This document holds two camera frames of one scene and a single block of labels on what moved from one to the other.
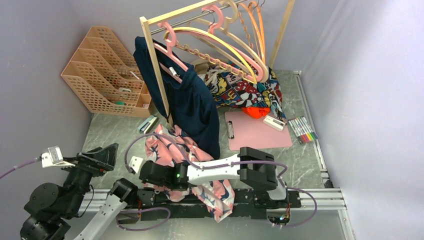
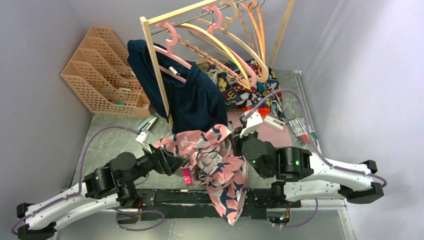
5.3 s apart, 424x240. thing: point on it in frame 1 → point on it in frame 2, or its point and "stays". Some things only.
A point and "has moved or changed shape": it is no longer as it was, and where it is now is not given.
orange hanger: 249,6 stays
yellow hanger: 219,39 has moved or changed shape
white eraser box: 274,123 stays
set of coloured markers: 302,130 stays
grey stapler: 148,124 stays
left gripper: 97,161 → 165,162
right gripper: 145,181 → 236,141
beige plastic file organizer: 101,74 stays
